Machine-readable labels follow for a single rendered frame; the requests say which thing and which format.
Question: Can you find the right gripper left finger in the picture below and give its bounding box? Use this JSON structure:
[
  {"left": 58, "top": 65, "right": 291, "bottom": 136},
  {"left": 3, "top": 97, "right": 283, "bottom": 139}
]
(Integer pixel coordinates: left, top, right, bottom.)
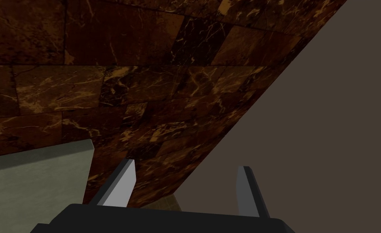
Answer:
[{"left": 89, "top": 158, "right": 137, "bottom": 208}]

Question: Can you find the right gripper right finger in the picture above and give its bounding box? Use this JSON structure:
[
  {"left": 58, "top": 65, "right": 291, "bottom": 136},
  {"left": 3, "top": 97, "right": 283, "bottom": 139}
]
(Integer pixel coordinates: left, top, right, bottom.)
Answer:
[{"left": 235, "top": 165, "right": 271, "bottom": 219}]

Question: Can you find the pale grey-green cabinet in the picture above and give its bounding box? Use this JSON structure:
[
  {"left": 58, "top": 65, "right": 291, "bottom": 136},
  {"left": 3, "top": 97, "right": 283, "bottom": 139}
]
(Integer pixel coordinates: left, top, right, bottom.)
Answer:
[{"left": 0, "top": 139, "right": 95, "bottom": 233}]

